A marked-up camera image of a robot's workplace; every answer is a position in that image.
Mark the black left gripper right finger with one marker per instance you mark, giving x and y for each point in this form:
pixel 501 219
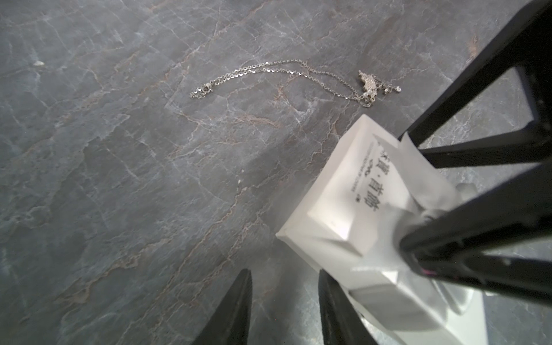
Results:
pixel 340 322

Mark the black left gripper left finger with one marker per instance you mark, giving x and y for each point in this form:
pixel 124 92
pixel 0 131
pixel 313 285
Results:
pixel 230 323

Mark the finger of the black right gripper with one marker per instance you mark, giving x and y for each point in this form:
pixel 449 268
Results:
pixel 452 248
pixel 524 45

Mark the white jewelry box lid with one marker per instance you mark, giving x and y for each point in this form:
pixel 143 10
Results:
pixel 374 190

